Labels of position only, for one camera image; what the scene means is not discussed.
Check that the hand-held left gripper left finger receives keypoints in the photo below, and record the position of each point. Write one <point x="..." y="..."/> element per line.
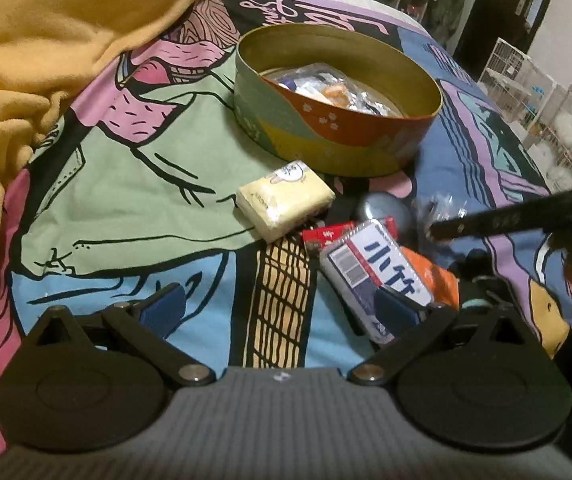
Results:
<point x="162" y="310"/>

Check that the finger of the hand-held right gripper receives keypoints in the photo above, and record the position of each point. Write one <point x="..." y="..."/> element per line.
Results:
<point x="515" y="217"/>

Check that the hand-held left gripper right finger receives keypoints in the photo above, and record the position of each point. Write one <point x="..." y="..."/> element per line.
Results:
<point x="396" y="310"/>

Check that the orange packet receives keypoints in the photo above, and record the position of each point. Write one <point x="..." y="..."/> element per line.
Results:
<point x="433" y="280"/>

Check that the small clear plastic bag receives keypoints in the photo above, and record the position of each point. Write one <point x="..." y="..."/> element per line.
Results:
<point x="440" y="207"/>

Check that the grey round object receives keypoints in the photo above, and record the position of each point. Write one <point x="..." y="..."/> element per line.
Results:
<point x="383" y="210"/>

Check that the small red packet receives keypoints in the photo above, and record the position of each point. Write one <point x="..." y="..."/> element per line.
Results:
<point x="326" y="234"/>

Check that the yellow tissue pack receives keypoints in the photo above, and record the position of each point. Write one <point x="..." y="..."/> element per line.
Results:
<point x="281" y="200"/>

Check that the round patterned tin container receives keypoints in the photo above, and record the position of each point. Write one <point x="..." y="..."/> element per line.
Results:
<point x="345" y="145"/>

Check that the crinkled clear plastic bag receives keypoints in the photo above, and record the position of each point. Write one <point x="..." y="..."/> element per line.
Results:
<point x="368" y="104"/>

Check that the white fluffy animal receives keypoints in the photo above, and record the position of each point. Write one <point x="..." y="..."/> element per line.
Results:
<point x="568" y="130"/>

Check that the printed blanket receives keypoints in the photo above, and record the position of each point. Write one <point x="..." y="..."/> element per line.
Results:
<point x="131" y="200"/>

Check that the green jacket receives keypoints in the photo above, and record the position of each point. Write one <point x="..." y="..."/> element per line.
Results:
<point x="446" y="7"/>

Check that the yellow blanket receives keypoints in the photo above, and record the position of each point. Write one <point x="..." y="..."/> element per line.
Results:
<point x="41" y="50"/>

